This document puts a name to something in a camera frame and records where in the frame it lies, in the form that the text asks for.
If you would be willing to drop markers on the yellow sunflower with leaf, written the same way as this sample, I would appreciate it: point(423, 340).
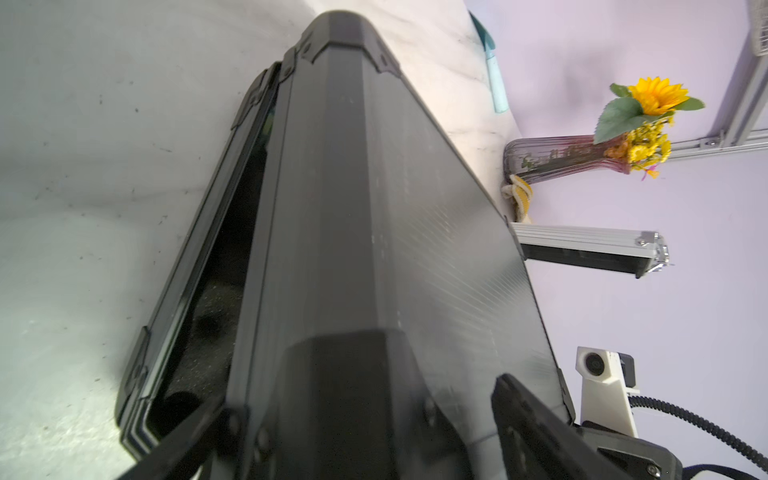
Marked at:
point(649, 101)

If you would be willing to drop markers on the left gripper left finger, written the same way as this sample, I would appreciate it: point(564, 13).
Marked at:
point(188, 447)

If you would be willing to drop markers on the light blue plastic tool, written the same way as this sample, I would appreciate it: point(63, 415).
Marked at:
point(496, 82)

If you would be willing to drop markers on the silver aluminium poker case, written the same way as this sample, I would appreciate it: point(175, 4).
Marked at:
point(624, 251)

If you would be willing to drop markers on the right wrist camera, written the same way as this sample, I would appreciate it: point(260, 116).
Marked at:
point(608, 380)

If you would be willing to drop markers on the yellow work glove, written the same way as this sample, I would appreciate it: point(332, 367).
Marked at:
point(519, 194)

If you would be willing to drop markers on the dark grey poker case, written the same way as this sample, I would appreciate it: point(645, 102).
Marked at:
point(348, 285)

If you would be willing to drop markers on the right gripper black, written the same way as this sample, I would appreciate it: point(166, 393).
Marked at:
point(638, 458)

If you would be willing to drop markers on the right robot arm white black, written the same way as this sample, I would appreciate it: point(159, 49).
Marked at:
point(668, 423)

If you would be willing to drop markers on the yellow flower bunch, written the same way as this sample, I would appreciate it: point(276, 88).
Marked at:
point(643, 149)

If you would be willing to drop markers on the aluminium frame rail structure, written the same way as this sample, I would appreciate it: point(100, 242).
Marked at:
point(735, 127)

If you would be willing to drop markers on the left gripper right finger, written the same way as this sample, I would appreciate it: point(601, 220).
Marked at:
point(536, 444)

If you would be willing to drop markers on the purple glass vase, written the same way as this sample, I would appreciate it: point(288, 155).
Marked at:
point(535, 160)

